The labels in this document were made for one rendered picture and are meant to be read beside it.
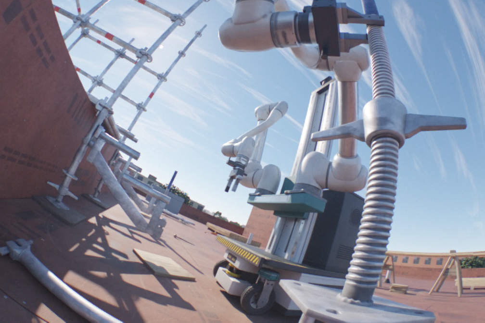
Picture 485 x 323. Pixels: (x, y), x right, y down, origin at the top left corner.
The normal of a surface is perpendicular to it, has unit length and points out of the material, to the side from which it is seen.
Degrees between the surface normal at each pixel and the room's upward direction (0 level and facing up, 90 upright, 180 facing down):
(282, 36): 172
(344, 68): 147
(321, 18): 180
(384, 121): 98
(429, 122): 90
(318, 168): 91
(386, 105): 98
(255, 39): 167
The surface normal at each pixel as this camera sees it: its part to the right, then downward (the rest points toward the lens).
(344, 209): 0.40, -0.25
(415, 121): -0.64, -0.52
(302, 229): -0.85, -0.47
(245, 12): -0.46, 0.18
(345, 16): -0.35, 0.85
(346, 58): -0.50, 0.47
